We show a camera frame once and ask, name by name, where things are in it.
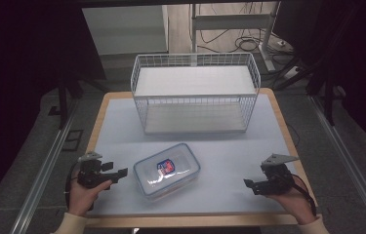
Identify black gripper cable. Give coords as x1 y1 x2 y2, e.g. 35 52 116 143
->
64 161 81 211
291 175 318 217

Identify clear plastic blue-rimmed food container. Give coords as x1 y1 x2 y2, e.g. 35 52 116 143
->
133 142 202 201

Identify black floor cables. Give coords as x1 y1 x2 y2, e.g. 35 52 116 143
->
196 3 297 66

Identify black metal stand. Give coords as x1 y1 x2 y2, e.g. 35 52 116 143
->
47 76 85 131
274 48 346 127

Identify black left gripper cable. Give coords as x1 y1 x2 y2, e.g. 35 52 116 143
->
64 161 81 211

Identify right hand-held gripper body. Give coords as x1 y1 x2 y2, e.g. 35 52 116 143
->
260 153 300 196

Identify metal floor rail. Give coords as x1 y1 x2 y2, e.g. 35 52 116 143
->
309 95 366 234
9 97 78 234

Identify person's right hand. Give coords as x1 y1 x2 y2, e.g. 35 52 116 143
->
265 185 317 225

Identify black floor plate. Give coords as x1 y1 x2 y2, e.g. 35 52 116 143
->
61 129 85 152

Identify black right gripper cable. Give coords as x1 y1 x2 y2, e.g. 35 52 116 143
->
291 175 318 217

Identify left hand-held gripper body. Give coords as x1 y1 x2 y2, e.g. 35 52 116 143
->
76 151 120 190

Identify white table mat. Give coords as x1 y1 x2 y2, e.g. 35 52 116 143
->
87 93 303 217

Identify white metal desk frame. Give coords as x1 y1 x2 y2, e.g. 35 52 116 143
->
189 1 282 73

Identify white power strip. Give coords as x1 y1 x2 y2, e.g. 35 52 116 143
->
281 65 302 81

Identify person's left hand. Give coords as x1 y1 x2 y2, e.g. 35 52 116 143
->
66 180 113 217

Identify white wire shelf rack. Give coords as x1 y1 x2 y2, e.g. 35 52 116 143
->
130 52 263 136

